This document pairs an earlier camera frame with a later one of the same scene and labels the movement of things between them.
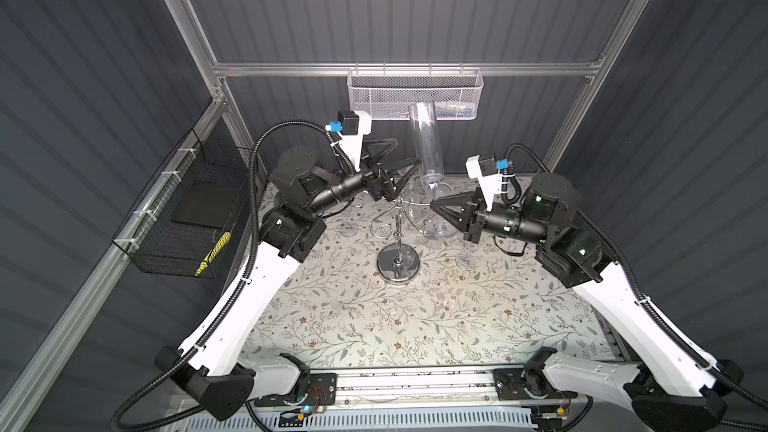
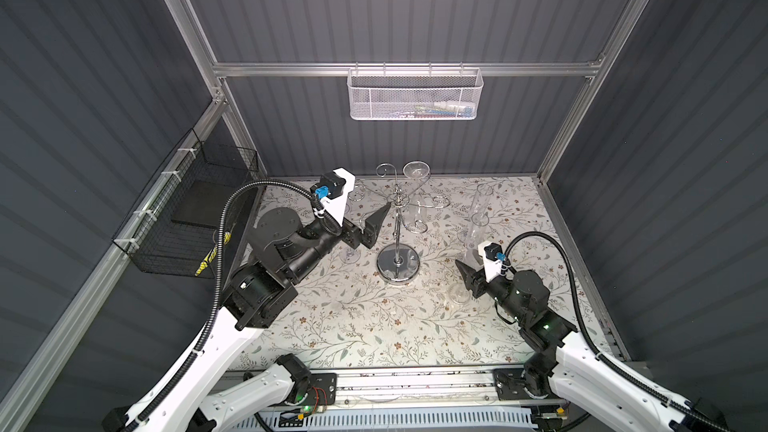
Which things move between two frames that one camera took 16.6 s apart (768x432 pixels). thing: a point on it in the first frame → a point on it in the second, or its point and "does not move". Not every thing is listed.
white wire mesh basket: [387, 93] does not move
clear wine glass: [427, 142] → [350, 256]
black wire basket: [186, 219] does not move
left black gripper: [383, 188] → [369, 228]
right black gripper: [464, 200] → [471, 278]
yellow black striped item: [214, 252] does not move
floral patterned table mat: [369, 289] does not move
